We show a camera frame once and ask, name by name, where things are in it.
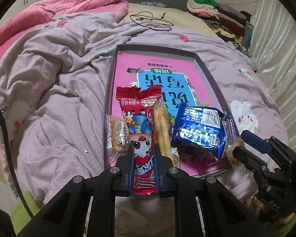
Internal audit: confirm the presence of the pink and blue book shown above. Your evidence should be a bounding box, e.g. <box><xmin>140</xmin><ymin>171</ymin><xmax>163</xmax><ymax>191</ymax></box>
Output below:
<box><xmin>110</xmin><ymin>53</ymin><xmax>231</xmax><ymax>171</ymax></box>

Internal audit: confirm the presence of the pink duvet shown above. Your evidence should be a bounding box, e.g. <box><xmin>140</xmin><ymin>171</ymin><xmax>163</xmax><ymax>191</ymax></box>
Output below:
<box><xmin>0</xmin><ymin>0</ymin><xmax>129</xmax><ymax>72</ymax></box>

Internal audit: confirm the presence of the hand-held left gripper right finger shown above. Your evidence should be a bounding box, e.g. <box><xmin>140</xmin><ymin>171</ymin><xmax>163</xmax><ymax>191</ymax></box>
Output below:
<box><xmin>154</xmin><ymin>143</ymin><xmax>269</xmax><ymax>237</ymax></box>

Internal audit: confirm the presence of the blue foil snack packet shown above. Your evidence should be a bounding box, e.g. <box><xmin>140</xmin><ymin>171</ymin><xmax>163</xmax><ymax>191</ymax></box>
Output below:
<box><xmin>171</xmin><ymin>103</ymin><xmax>233</xmax><ymax>160</ymax></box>

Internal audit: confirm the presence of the dark cloth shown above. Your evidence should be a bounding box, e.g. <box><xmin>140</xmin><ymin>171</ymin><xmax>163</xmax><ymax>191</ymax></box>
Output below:
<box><xmin>240</xmin><ymin>10</ymin><xmax>253</xmax><ymax>26</ymax></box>

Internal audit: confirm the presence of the yellow rice roll packet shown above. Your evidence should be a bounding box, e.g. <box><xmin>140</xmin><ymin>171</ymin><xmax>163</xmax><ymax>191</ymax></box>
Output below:
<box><xmin>154</xmin><ymin>101</ymin><xmax>181</xmax><ymax>166</ymax></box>

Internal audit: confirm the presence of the cream satin curtain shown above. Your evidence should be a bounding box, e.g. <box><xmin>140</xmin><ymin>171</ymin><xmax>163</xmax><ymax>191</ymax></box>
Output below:
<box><xmin>247</xmin><ymin>0</ymin><xmax>296</xmax><ymax>153</ymax></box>

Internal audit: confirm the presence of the red cartoon snack packet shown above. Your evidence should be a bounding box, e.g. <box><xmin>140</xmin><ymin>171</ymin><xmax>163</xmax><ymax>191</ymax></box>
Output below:
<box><xmin>116</xmin><ymin>84</ymin><xmax>162</xmax><ymax>195</ymax></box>

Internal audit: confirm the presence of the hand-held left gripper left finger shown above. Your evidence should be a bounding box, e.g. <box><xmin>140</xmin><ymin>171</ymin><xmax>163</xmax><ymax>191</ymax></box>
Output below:
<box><xmin>17</xmin><ymin>143</ymin><xmax>136</xmax><ymax>237</ymax></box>

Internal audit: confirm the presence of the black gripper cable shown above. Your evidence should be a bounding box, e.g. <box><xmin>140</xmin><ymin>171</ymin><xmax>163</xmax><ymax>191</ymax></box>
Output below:
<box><xmin>0</xmin><ymin>101</ymin><xmax>33</xmax><ymax>215</ymax></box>

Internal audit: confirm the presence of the dark shallow cardboard box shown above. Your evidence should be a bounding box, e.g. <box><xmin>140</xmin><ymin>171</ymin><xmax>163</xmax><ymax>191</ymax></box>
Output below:
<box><xmin>102</xmin><ymin>44</ymin><xmax>241</xmax><ymax>178</ymax></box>

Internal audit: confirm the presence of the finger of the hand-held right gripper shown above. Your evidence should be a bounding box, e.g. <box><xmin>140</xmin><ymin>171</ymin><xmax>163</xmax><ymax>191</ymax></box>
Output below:
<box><xmin>232</xmin><ymin>146</ymin><xmax>269</xmax><ymax>176</ymax></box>
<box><xmin>240</xmin><ymin>130</ymin><xmax>272</xmax><ymax>153</ymax></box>

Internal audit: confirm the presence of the beige bed sheet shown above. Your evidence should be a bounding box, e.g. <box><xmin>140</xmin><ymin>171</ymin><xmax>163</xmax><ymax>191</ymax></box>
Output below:
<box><xmin>123</xmin><ymin>2</ymin><xmax>227</xmax><ymax>45</ymax></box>

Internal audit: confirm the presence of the narrow blue snack packet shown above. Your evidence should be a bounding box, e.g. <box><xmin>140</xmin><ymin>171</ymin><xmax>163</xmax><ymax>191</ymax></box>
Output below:
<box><xmin>221</xmin><ymin>111</ymin><xmax>238</xmax><ymax>139</ymax></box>

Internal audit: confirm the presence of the pale blue cloth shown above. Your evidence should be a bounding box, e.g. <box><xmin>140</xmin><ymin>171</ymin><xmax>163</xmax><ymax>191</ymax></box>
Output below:
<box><xmin>227</xmin><ymin>41</ymin><xmax>259</xmax><ymax>70</ymax></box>

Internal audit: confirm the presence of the thin black cable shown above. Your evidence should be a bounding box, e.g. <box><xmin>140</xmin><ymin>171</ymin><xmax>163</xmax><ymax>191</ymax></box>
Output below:
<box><xmin>130</xmin><ymin>12</ymin><xmax>173</xmax><ymax>31</ymax></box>

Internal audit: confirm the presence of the stack of folded clothes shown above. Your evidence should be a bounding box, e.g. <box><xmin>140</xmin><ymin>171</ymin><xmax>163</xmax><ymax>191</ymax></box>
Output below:
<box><xmin>186</xmin><ymin>0</ymin><xmax>252</xmax><ymax>42</ymax></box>

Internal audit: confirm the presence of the clear brown biscuit packet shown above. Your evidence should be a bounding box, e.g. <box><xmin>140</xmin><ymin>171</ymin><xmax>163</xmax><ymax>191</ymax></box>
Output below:
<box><xmin>104</xmin><ymin>114</ymin><xmax>131</xmax><ymax>153</ymax></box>

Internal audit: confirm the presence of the lilac printed blanket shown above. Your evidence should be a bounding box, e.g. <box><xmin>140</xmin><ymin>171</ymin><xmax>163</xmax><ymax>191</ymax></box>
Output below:
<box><xmin>0</xmin><ymin>12</ymin><xmax>290</xmax><ymax>228</ymax></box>

